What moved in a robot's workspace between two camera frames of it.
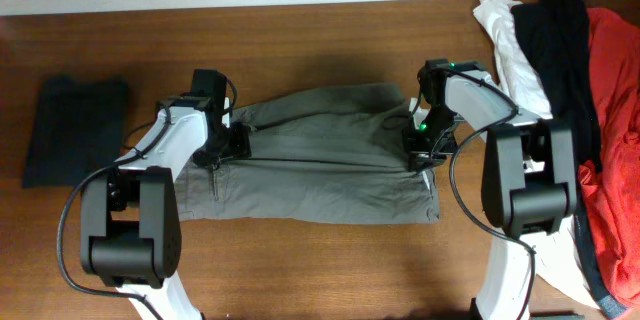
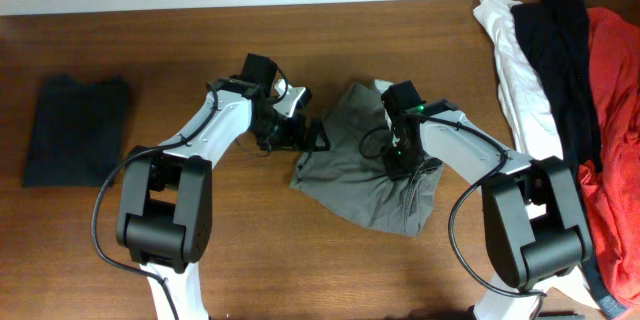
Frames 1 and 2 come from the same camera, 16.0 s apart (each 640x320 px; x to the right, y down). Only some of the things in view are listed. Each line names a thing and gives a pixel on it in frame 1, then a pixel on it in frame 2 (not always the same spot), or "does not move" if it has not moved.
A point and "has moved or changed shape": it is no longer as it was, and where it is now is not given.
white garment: (557, 260) does not move
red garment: (611, 182) does not move
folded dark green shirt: (79, 130) does not move
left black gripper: (239, 149) → (294, 138)
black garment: (558, 26) does not move
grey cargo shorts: (340, 159) has moved or changed shape
